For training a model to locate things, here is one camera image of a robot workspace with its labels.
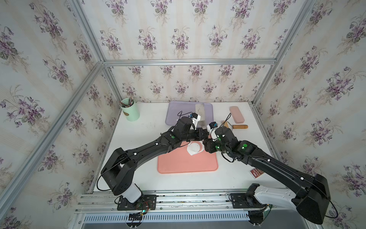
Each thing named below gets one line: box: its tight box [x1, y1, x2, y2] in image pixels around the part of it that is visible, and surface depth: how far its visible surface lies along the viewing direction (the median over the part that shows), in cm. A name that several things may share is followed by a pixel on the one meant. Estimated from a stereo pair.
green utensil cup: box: [120, 97, 141, 122], surface depth 104 cm
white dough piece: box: [186, 140, 205, 156], surface depth 95 cm
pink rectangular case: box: [229, 105, 245, 124], surface depth 113 cm
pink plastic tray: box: [157, 142, 218, 174], surface depth 88 cm
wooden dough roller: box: [232, 124, 249, 129], surface depth 103 cm
